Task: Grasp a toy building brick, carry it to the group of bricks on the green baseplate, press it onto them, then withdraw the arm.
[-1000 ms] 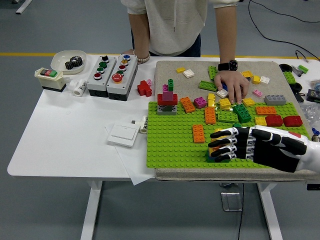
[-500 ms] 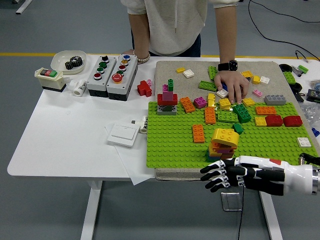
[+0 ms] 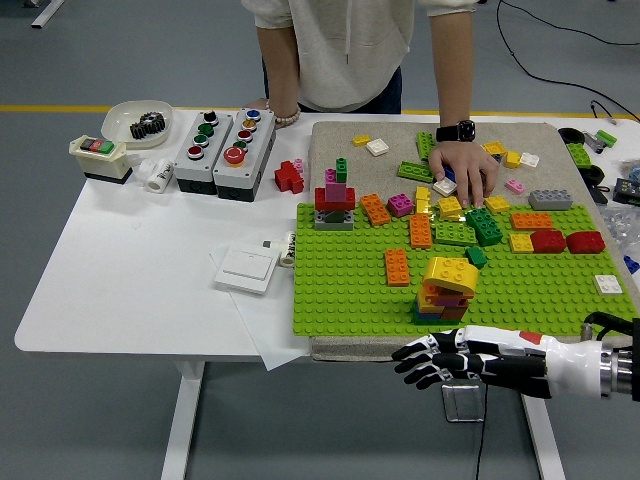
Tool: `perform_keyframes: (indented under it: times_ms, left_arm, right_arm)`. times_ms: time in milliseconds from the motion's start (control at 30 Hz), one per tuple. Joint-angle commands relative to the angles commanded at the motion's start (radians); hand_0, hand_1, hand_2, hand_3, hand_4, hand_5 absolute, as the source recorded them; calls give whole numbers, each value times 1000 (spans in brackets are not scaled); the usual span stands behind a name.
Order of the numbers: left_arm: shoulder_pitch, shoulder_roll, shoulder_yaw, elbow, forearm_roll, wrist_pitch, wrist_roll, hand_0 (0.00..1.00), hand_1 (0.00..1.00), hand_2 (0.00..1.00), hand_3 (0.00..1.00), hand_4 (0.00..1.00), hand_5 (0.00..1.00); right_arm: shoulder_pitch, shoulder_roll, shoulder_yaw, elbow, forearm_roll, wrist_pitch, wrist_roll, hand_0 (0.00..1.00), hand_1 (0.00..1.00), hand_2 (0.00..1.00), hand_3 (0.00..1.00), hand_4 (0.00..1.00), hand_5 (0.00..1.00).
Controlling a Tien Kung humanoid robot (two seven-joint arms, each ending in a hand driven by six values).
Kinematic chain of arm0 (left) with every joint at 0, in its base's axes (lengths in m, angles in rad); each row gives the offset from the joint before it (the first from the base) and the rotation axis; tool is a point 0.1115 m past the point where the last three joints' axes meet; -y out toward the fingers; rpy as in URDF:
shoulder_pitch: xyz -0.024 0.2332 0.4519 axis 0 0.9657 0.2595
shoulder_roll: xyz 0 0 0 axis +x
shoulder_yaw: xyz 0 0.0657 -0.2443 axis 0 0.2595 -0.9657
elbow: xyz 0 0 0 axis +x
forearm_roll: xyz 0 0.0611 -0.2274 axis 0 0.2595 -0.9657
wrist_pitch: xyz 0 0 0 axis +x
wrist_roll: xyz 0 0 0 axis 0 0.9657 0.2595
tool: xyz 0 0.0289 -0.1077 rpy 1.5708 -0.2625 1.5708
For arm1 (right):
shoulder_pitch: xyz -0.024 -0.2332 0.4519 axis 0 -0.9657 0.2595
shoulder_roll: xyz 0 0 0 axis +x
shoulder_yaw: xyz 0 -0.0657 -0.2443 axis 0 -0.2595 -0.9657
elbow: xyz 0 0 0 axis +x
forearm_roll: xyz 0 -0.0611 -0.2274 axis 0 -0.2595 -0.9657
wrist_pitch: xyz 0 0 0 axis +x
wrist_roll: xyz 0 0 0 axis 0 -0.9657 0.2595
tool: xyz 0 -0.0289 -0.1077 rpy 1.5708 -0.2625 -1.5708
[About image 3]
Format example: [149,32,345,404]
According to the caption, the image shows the person's left hand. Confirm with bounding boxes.
[428,139,501,209]

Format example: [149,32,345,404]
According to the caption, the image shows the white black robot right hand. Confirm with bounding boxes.
[391,323,604,401]

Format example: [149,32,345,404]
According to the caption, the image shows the yellow curved brick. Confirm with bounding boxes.
[422,256,480,294]

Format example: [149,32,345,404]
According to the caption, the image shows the green studded baseplate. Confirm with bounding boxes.
[292,202,640,337]

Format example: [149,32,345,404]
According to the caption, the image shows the lime green long brick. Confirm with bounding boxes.
[433,221,479,247]
[397,160,434,183]

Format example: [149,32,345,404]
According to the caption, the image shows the dark green large brick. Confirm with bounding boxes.
[464,207,504,247]

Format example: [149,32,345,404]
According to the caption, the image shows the magenta brick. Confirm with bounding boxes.
[387,193,415,219]

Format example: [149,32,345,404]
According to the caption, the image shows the orange long brick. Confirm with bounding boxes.
[408,213,434,250]
[359,193,393,226]
[383,248,411,288]
[509,212,555,231]

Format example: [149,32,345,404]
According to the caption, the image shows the red brick cluster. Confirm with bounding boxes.
[273,159,306,195]

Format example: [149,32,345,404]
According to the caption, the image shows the grey long brick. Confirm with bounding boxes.
[528,188,575,211]

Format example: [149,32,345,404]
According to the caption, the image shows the red curved brick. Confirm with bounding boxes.
[529,229,568,254]
[566,230,606,255]

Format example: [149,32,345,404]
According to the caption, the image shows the grey red pink brick tower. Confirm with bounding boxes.
[313,157,357,232]

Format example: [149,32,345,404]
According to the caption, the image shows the multicoloured brick stack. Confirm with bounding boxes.
[412,282,474,326]

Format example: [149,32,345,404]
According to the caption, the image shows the black wristwatch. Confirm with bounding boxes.
[434,119,477,144]

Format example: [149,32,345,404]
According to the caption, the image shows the grey emergency-stop button box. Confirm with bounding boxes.
[213,107,277,202]

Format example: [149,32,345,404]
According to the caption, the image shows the white table leg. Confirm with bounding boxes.
[160,360,206,480]
[519,394,566,480]

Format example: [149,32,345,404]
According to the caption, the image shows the grey four-button box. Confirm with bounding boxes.
[173,108,235,195]

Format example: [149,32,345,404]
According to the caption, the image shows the grey-brown mat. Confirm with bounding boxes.
[305,120,640,365]

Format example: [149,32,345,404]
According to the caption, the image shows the person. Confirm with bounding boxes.
[242,0,501,209]

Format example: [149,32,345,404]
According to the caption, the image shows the metal floor plate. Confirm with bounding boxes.
[440,387,486,424]

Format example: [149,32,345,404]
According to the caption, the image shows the white plastic pipe fitting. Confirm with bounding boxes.
[134,157,175,193]

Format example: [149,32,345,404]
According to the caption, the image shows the white plastic dish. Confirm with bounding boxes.
[101,99,175,150]

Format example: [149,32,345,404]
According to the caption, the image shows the clear bag of parts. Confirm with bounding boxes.
[599,202,640,251]

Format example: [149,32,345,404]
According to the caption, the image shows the white printed cylinder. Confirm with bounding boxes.
[278,230,297,269]

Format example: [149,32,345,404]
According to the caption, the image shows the black electronic device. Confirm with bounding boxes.
[613,177,640,206]

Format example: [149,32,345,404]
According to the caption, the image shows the white furniture foot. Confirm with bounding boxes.
[30,0,66,29]

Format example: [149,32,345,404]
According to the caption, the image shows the white paper sheet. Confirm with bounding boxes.
[208,249,312,372]

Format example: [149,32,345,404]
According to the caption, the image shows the pale beaded bracelet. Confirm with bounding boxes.
[264,98,302,129]

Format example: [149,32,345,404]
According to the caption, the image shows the black hanging cable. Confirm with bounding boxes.
[474,384,490,480]

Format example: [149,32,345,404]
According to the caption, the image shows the black floor cable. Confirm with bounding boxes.
[496,0,640,122]

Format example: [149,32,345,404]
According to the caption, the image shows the black cable with connector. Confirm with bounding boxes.
[589,99,640,125]

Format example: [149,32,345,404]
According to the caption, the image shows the cream red-green switch box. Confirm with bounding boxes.
[68,134,134,185]

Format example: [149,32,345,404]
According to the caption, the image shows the white wall switch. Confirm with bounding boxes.
[214,247,279,296]

